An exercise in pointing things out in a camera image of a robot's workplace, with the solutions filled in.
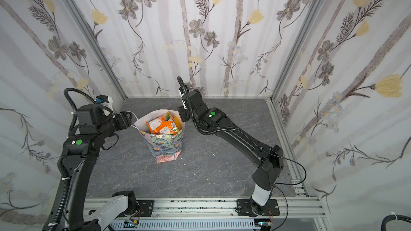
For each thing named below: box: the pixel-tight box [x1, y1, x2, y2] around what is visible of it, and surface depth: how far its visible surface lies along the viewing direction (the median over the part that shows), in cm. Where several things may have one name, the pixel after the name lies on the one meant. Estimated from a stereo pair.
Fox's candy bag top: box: [145, 111, 181, 136], surface depth 80 cm
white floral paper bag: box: [134, 109, 186, 164], surface depth 80 cm
